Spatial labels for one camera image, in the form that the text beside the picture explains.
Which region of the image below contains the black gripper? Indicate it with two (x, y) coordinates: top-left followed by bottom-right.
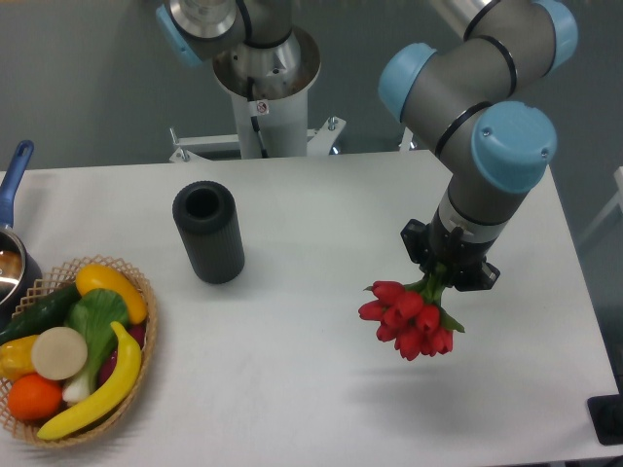
(400, 219), (500, 292)

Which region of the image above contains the red tulip bouquet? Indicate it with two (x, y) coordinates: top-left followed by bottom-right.
(358, 264), (465, 361)

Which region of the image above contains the dark grey ribbed vase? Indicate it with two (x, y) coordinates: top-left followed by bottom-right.
(172, 181), (245, 284)

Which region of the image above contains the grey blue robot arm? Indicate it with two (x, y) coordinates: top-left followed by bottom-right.
(156, 1), (578, 291)

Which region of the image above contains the black device at edge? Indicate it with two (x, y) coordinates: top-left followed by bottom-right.
(587, 394), (622, 446)

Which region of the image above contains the purple eggplant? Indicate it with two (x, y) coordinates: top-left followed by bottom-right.
(96, 324), (146, 388)

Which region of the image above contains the yellow banana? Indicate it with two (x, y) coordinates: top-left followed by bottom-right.
(37, 321), (142, 441)

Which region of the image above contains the yellow squash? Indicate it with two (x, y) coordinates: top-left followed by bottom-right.
(75, 264), (148, 325)

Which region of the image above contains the green bok choy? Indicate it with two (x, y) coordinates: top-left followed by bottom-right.
(62, 288), (129, 406)

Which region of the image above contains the woven wicker basket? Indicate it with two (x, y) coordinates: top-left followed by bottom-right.
(1, 255), (158, 449)

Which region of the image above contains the beige round disc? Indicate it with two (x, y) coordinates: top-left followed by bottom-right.
(30, 327), (88, 380)

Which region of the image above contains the green cucumber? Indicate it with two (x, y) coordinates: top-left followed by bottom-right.
(1, 284), (81, 344)

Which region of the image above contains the orange fruit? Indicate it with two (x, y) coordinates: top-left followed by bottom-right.
(7, 374), (62, 421)

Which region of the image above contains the yellow bell pepper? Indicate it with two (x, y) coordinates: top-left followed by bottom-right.
(0, 335), (39, 381)

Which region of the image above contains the white frame at right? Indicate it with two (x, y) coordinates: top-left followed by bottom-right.
(577, 166), (622, 251)

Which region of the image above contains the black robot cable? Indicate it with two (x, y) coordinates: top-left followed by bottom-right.
(245, 76), (270, 160)

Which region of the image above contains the blue handled saucepan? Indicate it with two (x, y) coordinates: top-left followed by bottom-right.
(1, 140), (42, 329)

